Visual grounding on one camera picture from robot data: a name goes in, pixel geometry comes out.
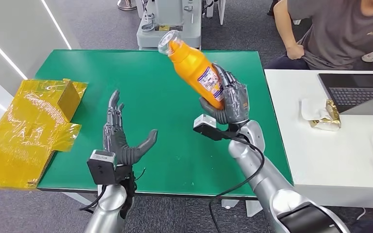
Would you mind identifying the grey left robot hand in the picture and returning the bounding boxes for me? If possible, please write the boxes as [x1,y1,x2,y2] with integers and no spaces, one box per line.
[102,90,159,166]

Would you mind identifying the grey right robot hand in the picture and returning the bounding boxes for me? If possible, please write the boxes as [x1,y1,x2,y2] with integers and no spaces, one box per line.
[199,63,250,125]

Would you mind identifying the orange plastic bottle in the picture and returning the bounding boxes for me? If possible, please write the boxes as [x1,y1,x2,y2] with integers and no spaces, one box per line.
[157,30,226,111]

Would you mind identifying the white paper napkin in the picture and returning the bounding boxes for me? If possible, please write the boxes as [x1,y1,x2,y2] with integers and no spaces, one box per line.
[300,99,329,122]

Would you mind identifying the white furniture panel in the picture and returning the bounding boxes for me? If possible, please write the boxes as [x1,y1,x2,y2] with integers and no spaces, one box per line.
[205,0,227,26]

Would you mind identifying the white machine base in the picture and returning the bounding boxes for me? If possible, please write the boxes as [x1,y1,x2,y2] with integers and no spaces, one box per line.
[136,0,203,51]

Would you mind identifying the gold foil wrapper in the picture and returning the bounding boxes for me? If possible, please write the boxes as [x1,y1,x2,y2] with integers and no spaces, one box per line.
[308,100,342,132]

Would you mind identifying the yellow wrapped cardboard box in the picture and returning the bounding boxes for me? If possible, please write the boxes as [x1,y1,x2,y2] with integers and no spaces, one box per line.
[0,79,88,191]

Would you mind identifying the white table foot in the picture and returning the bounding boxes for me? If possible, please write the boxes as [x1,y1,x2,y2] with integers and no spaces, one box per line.
[246,200,264,218]
[221,199,240,210]

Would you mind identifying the dark laptop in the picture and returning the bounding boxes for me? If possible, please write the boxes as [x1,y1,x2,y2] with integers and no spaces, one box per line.
[318,73,373,116]

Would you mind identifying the person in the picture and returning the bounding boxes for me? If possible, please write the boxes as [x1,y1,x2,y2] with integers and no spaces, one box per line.
[265,0,373,71]

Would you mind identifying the metal chair base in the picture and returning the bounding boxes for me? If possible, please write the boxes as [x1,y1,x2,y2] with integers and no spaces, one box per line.
[117,0,138,12]

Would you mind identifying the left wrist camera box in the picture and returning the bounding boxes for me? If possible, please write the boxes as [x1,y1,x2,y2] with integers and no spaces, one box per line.
[86,150,119,186]

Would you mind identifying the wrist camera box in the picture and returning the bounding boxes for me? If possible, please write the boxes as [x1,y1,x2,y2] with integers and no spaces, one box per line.
[193,114,236,142]
[86,150,119,186]

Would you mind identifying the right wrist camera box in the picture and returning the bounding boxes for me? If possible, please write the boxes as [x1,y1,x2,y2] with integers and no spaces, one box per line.
[193,114,236,142]

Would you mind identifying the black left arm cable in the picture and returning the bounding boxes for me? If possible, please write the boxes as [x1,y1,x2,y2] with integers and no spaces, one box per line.
[79,184,107,214]

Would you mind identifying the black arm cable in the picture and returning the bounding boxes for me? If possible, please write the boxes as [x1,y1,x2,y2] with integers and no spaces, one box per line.
[79,184,107,214]
[208,136,266,233]

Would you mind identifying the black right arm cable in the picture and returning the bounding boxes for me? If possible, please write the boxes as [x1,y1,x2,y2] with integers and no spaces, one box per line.
[208,136,266,233]

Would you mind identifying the white floor cable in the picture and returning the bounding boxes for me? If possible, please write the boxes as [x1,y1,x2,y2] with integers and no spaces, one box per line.
[356,207,368,222]

